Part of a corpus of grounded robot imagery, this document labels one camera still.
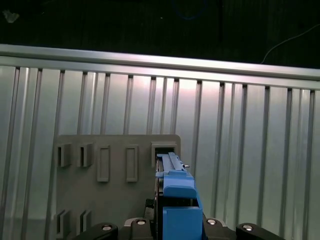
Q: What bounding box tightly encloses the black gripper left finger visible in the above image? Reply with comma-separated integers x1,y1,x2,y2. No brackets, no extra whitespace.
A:
74,217,156,240

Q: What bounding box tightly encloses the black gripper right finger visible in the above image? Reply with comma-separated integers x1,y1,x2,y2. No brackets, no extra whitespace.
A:
202,217,285,240

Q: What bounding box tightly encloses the hard disk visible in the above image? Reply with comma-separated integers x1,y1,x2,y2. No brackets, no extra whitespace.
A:
144,151,205,240

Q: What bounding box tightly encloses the grey plastic parts rack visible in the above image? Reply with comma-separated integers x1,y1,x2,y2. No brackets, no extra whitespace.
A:
52,134,182,240

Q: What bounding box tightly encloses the white floor cable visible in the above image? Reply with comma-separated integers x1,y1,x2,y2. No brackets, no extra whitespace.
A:
259,23,320,64

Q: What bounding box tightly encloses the blue floor cable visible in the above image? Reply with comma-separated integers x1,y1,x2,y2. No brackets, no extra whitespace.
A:
174,0,199,21

